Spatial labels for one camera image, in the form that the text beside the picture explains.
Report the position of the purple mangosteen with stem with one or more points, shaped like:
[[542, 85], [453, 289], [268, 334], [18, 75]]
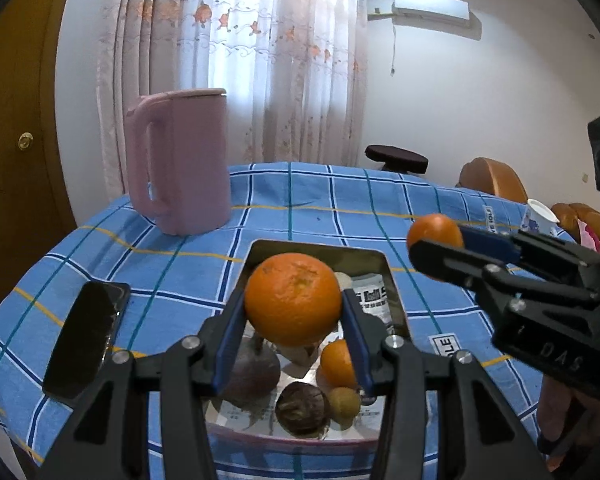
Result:
[[255, 373]]

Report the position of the brown leather sofa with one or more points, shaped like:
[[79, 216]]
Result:
[[571, 215]]

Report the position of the black smartphone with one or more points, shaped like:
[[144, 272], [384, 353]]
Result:
[[85, 340]]

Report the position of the gold metal tin box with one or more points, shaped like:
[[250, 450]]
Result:
[[256, 423]]

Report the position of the green-brown kiwi fruit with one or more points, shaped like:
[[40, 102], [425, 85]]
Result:
[[344, 405]]

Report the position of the dark brown passion fruit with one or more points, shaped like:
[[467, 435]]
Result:
[[302, 409]]

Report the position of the orange tangerine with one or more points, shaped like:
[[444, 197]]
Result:
[[437, 227], [293, 299], [336, 365]]

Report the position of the brown wooden door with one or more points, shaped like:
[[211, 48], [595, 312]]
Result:
[[35, 213]]

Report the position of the pink patterned cloth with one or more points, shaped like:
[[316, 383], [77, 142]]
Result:
[[588, 237]]

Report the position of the blue plaid tablecloth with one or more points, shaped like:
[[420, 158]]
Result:
[[176, 283]]

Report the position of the white floral curtain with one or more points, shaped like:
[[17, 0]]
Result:
[[294, 72]]

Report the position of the dark round stool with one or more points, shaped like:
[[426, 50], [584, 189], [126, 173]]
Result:
[[397, 159]]

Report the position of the pink plastic pitcher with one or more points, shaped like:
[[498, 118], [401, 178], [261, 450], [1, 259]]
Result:
[[176, 160]]

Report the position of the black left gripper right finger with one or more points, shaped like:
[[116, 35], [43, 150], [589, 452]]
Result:
[[479, 436]]

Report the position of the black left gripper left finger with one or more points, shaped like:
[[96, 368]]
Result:
[[106, 436]]

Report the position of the pale round fruit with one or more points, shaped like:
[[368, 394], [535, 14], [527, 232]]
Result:
[[306, 355]]

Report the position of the right hand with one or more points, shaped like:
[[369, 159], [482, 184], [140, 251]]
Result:
[[555, 401]]

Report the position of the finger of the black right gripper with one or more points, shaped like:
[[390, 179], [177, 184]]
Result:
[[473, 268], [545, 256]]

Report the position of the white mug blue print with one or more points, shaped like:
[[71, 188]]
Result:
[[539, 219]]

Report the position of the white wall air conditioner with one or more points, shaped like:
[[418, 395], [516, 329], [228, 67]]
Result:
[[452, 12]]

